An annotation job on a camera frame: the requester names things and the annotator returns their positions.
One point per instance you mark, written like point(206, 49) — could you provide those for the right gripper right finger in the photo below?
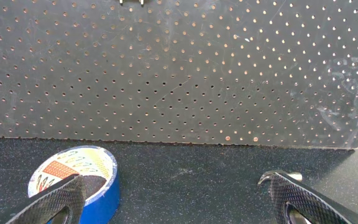
point(291, 193)

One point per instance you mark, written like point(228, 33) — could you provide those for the black pegboard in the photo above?
point(179, 77)

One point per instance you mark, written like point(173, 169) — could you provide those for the double-prong metal hook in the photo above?
point(141, 2)

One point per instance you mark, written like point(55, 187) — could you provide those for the roll of blue tape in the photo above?
point(73, 161)

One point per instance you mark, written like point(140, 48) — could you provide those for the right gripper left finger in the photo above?
point(73, 193)

